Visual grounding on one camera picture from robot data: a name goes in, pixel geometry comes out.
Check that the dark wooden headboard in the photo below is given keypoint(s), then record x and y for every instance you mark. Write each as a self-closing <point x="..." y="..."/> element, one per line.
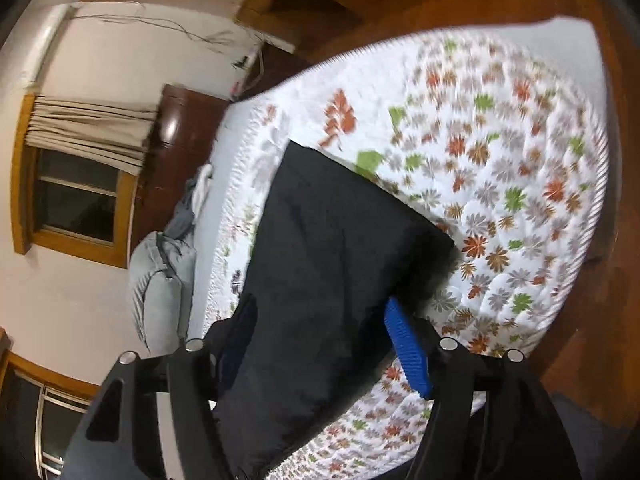
<point x="182" y="145"/>

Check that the wooden framed window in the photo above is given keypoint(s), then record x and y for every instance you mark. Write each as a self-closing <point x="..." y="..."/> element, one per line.
<point x="75" y="195"/>

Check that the pile of clothes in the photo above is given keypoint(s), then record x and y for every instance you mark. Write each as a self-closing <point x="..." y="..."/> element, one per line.
<point x="192" y="200"/>

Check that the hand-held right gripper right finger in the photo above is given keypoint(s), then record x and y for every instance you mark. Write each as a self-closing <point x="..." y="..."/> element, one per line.
<point x="407" y="355"/>

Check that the grey pillow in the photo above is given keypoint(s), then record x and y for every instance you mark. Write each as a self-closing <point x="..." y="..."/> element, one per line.
<point x="160" y="285"/>

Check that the floral quilted bedspread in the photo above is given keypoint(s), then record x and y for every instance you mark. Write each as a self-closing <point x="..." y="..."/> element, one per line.
<point x="500" y="160"/>

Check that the black jacket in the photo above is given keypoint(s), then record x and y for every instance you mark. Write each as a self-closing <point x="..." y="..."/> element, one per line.
<point x="325" y="270"/>

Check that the beige curtain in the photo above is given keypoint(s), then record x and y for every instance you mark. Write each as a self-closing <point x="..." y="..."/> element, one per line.
<point x="90" y="127"/>

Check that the dark wooden nightstand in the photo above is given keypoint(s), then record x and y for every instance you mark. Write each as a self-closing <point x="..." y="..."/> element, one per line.
<point x="280" y="62"/>

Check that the white wall pipe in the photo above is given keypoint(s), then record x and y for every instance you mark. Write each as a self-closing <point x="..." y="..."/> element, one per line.
<point x="50" y="42"/>

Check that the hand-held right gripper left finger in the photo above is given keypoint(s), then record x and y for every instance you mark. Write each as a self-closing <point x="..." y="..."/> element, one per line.
<point x="238" y="346"/>

